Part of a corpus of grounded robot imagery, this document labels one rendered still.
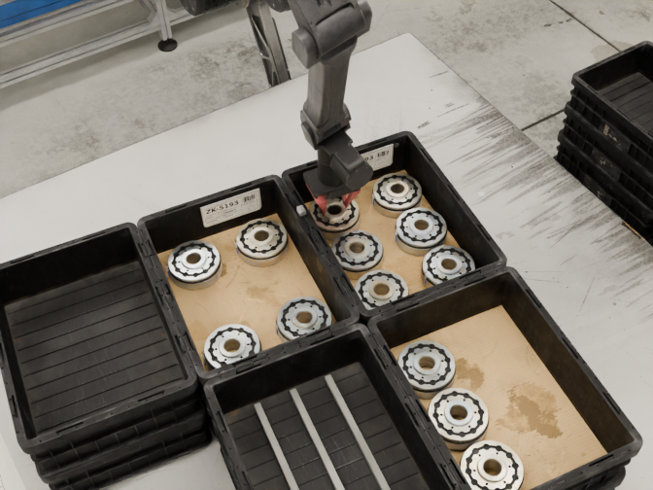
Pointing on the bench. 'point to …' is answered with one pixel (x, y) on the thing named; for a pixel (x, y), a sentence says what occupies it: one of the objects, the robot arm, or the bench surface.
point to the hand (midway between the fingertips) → (333, 207)
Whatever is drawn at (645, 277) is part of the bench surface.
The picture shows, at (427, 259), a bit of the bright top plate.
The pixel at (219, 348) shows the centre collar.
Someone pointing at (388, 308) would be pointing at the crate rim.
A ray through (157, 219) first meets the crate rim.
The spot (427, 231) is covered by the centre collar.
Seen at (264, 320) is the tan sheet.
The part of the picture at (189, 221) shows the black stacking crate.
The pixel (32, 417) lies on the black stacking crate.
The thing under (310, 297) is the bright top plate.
